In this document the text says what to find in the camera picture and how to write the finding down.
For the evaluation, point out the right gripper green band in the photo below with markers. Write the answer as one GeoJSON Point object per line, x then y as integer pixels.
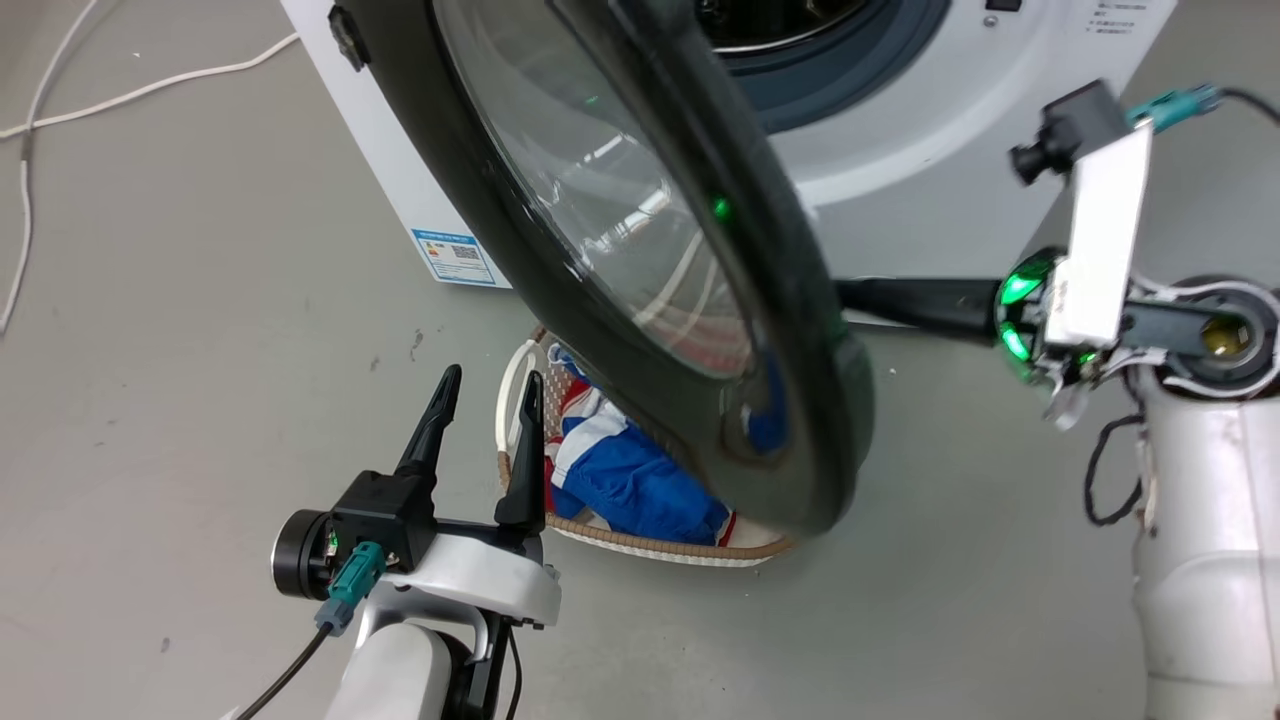
{"type": "Point", "coordinates": [1022, 315]}

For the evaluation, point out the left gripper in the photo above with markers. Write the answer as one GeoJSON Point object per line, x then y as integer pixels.
{"type": "Point", "coordinates": [490, 535]}

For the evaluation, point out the black round glass washer door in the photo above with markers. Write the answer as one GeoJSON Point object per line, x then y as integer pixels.
{"type": "Point", "coordinates": [800, 440]}

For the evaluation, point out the white washing machine body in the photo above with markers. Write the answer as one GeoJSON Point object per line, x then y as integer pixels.
{"type": "Point", "coordinates": [930, 150]}

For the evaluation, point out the grey rubber door gasket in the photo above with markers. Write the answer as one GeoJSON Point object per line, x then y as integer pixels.
{"type": "Point", "coordinates": [850, 80]}

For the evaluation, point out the black door hinge block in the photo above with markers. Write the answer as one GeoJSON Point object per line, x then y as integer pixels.
{"type": "Point", "coordinates": [347, 38]}

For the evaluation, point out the blue white red garment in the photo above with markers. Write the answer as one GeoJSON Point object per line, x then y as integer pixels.
{"type": "Point", "coordinates": [630, 485]}

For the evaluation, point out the blue energy label sticker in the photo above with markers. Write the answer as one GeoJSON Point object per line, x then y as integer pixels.
{"type": "Point", "coordinates": [455, 257]}

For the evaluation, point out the woven laundry basket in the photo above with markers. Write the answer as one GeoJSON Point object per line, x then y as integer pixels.
{"type": "Point", "coordinates": [640, 545]}

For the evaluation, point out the steel washer drum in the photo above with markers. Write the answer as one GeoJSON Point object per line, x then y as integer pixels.
{"type": "Point", "coordinates": [770, 20]}

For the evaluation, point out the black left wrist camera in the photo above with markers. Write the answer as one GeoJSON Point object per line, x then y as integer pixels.
{"type": "Point", "coordinates": [385, 515]}

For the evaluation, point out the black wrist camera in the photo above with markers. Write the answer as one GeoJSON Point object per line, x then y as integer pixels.
{"type": "Point", "coordinates": [385, 515]}
{"type": "Point", "coordinates": [1075, 125]}

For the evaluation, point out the white left camera bracket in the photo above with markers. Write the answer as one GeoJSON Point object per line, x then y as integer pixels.
{"type": "Point", "coordinates": [480, 580]}

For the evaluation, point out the white camera bracket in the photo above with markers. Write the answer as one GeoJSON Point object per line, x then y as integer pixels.
{"type": "Point", "coordinates": [1100, 240]}
{"type": "Point", "coordinates": [480, 580]}

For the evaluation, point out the white right camera bracket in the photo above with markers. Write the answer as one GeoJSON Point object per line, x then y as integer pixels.
{"type": "Point", "coordinates": [1100, 240]}

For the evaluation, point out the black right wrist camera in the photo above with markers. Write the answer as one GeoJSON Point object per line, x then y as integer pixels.
{"type": "Point", "coordinates": [1075, 125]}

